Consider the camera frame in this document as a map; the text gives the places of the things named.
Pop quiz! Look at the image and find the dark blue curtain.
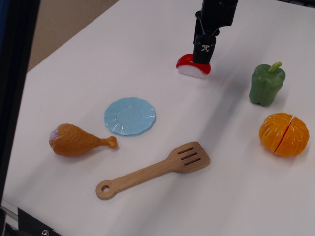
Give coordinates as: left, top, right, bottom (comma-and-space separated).
0, 0, 40, 217

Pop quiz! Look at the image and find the beige cardboard panel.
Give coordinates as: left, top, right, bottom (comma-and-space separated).
28, 0, 117, 71

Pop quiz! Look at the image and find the light blue toy plate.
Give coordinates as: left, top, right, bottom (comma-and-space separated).
104, 97, 156, 136

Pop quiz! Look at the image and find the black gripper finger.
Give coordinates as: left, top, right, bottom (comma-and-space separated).
192, 34, 216, 64

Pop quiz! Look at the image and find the wooden slotted spatula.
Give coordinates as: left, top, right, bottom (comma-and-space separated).
95, 142, 211, 200

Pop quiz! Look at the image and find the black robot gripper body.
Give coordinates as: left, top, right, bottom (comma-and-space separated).
194, 0, 238, 36

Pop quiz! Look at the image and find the brown toy chicken drumstick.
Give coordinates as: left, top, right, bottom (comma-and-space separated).
49, 123, 118, 157

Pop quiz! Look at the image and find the green toy bell pepper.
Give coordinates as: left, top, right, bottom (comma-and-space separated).
249, 61, 286, 106

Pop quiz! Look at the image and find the orange toy mandarin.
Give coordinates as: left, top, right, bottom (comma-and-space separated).
259, 113, 310, 157

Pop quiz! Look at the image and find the black corner bracket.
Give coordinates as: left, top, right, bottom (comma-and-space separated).
18, 208, 61, 236

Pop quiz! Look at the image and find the red and white toy sushi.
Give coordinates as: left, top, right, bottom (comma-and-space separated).
176, 54, 211, 79

